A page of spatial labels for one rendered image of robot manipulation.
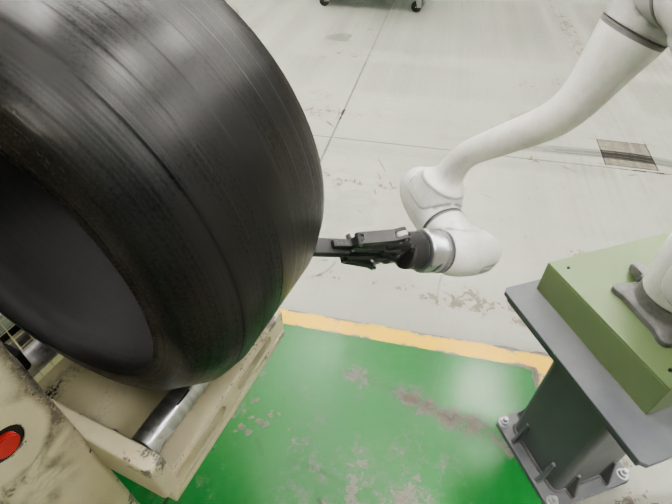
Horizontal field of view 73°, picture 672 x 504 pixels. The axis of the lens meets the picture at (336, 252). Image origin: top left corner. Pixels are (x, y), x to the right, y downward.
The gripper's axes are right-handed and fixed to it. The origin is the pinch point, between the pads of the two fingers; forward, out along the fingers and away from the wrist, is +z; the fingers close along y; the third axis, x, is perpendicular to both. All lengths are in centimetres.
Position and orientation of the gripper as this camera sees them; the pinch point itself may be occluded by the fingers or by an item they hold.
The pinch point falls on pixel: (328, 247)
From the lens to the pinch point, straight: 79.2
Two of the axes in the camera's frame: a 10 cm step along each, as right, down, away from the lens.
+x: -2.4, -8.7, 4.3
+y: -4.6, 4.9, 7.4
